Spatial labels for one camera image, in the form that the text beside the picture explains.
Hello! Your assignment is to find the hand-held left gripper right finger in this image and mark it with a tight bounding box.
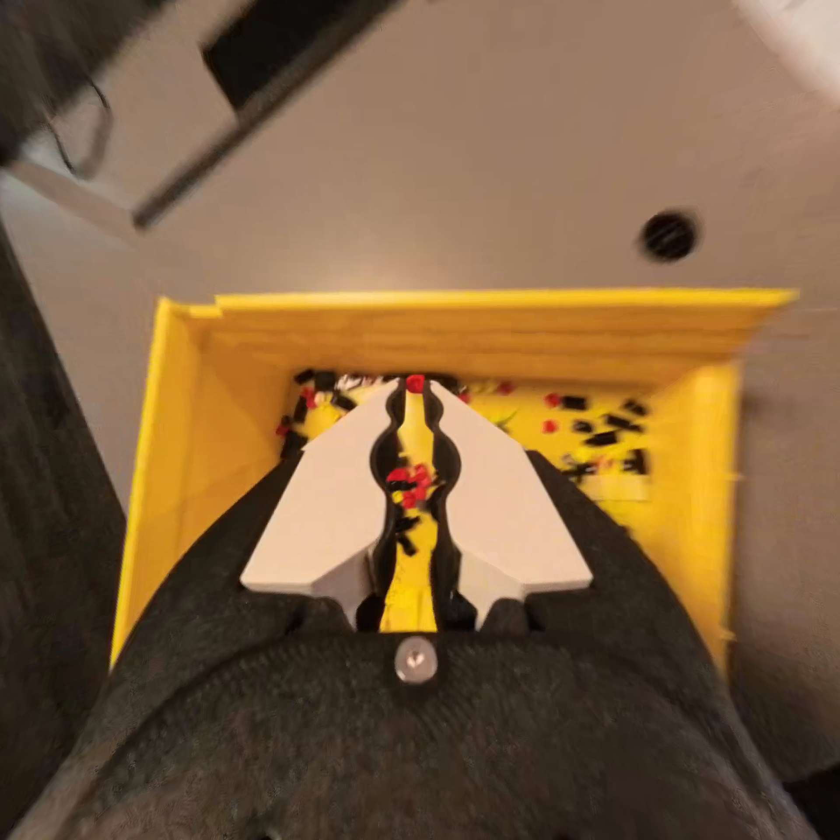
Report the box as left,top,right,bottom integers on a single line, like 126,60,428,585
425,377,595,632

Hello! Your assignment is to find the black round table grommet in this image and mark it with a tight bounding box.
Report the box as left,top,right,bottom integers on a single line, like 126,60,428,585
638,209,702,263

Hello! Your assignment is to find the pile of toy bricks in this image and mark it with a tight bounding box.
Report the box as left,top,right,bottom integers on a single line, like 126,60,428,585
276,369,652,559

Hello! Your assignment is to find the yellow plastic bin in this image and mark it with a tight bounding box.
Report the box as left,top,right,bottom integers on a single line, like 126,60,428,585
110,287,800,677

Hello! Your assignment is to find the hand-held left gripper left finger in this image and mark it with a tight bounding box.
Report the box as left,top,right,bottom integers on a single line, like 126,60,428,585
239,377,403,632

